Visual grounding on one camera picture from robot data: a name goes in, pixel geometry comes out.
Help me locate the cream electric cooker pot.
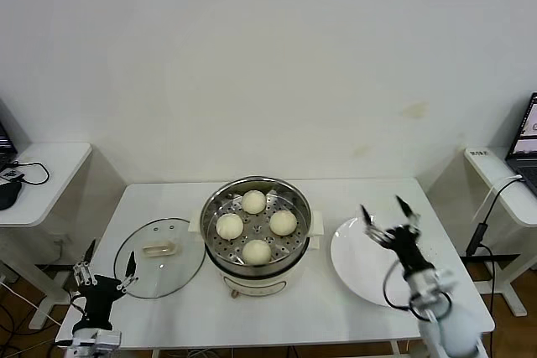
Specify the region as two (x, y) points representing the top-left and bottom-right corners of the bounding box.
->
(189, 209), (326, 300)

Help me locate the round glass pot lid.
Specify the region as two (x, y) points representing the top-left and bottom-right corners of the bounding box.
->
(113, 217), (206, 299)

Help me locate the white side table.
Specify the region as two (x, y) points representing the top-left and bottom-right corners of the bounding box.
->
(463, 146), (537, 319)
(0, 142), (93, 329)

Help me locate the white flat cable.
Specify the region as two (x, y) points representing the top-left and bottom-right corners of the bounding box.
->
(471, 174), (521, 224)

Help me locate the black computer mouse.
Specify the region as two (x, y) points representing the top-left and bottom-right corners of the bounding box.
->
(0, 179), (23, 211)

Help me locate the black open laptop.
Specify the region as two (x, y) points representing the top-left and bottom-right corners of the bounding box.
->
(505, 91), (537, 191)
(0, 97), (18, 170)

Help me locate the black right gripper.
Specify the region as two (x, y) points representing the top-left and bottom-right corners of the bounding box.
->
(359, 195), (437, 278)

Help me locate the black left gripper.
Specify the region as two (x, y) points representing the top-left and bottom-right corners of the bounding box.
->
(73, 239), (139, 332)

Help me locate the thin black looped cable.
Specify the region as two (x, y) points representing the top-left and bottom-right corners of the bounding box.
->
(7, 160), (50, 186)

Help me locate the white round plate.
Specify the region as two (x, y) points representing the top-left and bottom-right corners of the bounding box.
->
(330, 215), (435, 308)

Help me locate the white steamed baozi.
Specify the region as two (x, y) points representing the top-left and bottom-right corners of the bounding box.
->
(268, 210), (298, 236)
(242, 239), (273, 266)
(241, 189), (268, 215)
(215, 213), (245, 241)

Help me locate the stainless steel steamer basket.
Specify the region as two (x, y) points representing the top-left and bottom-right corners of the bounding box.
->
(200, 175), (314, 278)

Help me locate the black cable with adapter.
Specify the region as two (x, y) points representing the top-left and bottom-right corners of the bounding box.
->
(466, 174), (525, 321)

